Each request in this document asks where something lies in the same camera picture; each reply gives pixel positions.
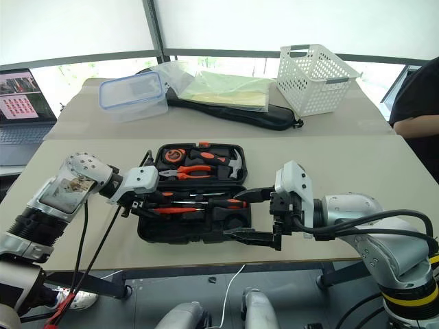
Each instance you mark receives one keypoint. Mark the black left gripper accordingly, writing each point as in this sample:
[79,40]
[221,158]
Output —
[134,205]

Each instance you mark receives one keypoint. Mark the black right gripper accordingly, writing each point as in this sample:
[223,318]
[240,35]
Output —
[284,210]

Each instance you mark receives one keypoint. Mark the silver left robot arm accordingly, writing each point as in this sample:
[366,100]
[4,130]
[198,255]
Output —
[82,171]

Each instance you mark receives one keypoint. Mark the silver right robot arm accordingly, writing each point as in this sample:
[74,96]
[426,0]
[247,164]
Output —
[360,209]

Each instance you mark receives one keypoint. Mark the person's bare forearm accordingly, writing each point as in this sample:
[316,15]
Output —
[416,126]

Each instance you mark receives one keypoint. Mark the black plastic tool case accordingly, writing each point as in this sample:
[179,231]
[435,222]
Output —
[233,221]

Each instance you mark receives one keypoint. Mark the orange black tape measure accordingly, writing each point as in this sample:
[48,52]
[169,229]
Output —
[171,156]

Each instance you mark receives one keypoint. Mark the grey rounded robot leg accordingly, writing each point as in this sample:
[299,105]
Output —
[259,308]
[181,317]

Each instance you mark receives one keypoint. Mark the clear container with blue lid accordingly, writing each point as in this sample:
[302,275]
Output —
[132,92]

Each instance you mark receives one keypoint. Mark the long black fabric pouch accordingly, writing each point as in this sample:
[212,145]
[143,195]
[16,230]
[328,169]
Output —
[260,118]

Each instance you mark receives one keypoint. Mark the clear plastic bag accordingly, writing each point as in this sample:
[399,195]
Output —
[173,77]

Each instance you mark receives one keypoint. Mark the yellow-green plastic pouch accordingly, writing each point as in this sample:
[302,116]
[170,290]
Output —
[226,90]

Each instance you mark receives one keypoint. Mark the white sneaker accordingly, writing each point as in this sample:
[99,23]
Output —
[80,299]

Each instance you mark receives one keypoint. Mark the open grey laptop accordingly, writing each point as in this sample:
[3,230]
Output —
[20,130]

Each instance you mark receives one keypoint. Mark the white perforated plastic basket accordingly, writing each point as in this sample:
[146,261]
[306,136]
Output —
[308,82]

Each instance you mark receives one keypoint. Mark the person in black shirt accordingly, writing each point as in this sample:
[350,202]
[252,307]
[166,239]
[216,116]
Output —
[416,96]

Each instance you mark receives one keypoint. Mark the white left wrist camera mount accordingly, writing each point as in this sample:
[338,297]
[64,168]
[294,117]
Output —
[140,179]

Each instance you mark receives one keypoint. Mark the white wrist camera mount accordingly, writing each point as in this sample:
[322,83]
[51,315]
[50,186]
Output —
[140,179]
[296,185]

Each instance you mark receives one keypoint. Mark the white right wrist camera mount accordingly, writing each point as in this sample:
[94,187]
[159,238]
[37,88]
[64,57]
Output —
[296,185]

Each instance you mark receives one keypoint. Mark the dark table leg frame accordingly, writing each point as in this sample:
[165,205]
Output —
[96,284]
[343,272]

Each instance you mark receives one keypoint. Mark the dark grey window frame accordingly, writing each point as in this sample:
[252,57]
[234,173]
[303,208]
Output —
[157,31]

